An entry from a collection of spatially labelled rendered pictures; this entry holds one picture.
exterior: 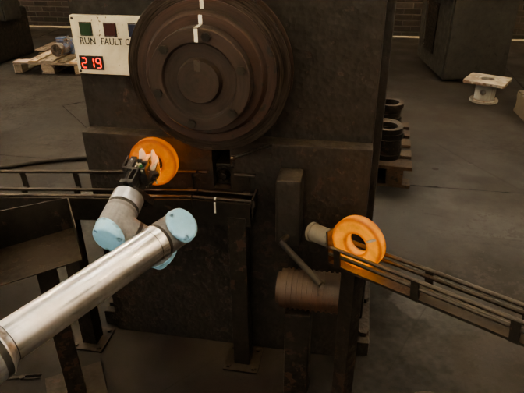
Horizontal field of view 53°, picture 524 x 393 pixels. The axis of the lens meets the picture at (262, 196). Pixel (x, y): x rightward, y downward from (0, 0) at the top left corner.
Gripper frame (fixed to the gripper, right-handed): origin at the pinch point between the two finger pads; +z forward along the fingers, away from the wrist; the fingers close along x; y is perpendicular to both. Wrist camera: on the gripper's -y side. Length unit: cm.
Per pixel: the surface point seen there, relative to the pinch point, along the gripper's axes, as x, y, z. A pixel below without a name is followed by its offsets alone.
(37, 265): 27.4, -15.4, -35.1
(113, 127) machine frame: 19.6, -1.4, 14.4
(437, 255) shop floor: -107, -105, 60
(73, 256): 18.3, -15.9, -30.3
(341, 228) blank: -60, -5, -18
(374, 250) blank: -69, -7, -24
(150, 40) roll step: -4.1, 35.4, 7.8
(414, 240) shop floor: -97, -108, 71
